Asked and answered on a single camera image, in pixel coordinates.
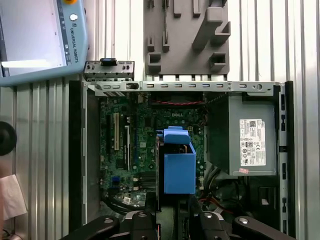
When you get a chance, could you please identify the green RAM stick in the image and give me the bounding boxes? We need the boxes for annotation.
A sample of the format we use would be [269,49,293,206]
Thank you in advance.
[163,0,168,35]

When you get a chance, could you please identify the white expansion slot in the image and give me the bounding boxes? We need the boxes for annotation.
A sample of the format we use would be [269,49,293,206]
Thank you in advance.
[113,112,120,151]

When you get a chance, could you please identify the black open PC case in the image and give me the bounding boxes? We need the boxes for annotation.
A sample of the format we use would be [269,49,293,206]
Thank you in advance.
[68,79,295,240]

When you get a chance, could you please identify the black expansion slot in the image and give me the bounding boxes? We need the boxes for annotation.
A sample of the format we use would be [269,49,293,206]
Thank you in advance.
[106,114,113,156]

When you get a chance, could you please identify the green motherboard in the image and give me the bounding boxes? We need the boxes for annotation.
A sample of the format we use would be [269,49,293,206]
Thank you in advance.
[99,92,208,203]

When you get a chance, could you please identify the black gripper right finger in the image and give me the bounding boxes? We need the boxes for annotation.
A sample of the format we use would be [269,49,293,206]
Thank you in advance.
[176,194,297,240]

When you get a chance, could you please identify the white cloth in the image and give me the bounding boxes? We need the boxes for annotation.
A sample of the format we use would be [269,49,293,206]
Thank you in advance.
[0,174,28,221]

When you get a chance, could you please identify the blue expansion slot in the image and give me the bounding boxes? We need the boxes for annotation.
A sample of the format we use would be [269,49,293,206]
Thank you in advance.
[133,119,139,166]

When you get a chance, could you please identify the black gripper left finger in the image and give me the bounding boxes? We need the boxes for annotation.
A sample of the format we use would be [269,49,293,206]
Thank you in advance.
[59,191,161,240]

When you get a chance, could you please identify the metal slot bracket blue latch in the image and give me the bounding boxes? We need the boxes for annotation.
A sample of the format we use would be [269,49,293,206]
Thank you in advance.
[83,57,136,83]

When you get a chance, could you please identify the thin red black wire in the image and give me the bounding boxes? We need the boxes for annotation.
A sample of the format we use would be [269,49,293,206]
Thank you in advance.
[151,99,207,106]

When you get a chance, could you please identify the grey power supply unit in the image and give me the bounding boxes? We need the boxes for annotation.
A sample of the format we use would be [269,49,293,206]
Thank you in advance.
[207,96,278,177]

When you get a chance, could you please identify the grey parts rack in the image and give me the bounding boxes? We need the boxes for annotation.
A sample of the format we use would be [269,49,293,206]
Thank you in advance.
[143,0,232,76]

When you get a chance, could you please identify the hard disk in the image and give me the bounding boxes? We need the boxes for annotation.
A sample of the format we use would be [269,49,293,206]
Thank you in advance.
[155,125,197,195]

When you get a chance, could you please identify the small round black tool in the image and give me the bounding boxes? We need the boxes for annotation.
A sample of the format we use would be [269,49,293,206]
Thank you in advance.
[0,121,18,156]

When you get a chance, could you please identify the person's bare hand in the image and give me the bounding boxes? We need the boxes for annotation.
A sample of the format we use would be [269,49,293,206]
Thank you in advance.
[0,155,15,179]

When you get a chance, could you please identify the pale blue teach pendant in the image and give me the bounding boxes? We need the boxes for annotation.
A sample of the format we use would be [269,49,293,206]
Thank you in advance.
[0,0,90,87]

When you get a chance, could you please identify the black graphics card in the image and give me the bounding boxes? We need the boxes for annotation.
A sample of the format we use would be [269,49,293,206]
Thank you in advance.
[123,124,133,173]

